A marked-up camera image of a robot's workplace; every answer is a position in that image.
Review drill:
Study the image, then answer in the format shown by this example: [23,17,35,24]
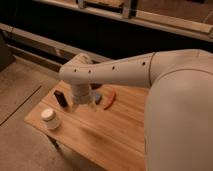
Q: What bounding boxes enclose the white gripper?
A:
[71,84,97,112]

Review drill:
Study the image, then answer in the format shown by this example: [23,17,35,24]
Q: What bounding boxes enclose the white ceramic cup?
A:
[41,108,61,130]

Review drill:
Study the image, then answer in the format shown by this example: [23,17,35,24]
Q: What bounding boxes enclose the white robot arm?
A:
[59,49,213,171]

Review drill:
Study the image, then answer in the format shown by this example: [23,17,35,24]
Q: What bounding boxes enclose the black eraser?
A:
[54,90,68,107]

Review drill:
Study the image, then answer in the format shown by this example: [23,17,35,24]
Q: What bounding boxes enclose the blue sponge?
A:
[94,93,102,104]

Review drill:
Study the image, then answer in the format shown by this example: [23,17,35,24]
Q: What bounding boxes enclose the dark red bowl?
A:
[91,84,102,90]

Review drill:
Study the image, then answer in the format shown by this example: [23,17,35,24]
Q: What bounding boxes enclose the red chili pepper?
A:
[103,91,116,110]

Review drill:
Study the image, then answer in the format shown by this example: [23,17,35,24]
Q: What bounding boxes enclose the wooden table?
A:
[25,85,148,171]

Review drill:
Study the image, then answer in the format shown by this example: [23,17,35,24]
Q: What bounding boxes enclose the wooden shelf rail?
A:
[0,0,213,62]

